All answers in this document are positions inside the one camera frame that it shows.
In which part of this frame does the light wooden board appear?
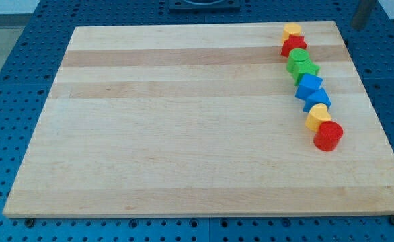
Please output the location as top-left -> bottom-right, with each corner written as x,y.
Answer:
3,21 -> 394,218

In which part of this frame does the green star block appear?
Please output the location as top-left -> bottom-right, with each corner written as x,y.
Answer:
292,60 -> 320,86

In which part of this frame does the red star block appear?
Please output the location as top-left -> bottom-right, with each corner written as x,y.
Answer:
280,35 -> 307,57

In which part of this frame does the blue cube block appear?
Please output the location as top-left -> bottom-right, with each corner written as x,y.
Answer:
295,73 -> 323,100

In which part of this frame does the green cylinder block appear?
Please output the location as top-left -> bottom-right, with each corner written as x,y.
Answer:
286,48 -> 310,73

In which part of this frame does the yellow heart block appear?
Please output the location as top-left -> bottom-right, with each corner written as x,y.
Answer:
305,103 -> 332,132

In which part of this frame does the blue triangle block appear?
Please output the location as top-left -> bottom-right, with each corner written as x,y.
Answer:
303,88 -> 331,112

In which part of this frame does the yellow hexagon block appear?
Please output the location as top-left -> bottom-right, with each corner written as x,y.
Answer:
282,22 -> 302,42

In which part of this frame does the red cylinder block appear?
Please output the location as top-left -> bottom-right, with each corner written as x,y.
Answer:
313,121 -> 344,151

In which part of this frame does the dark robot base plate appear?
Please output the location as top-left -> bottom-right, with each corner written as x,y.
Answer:
166,0 -> 242,12

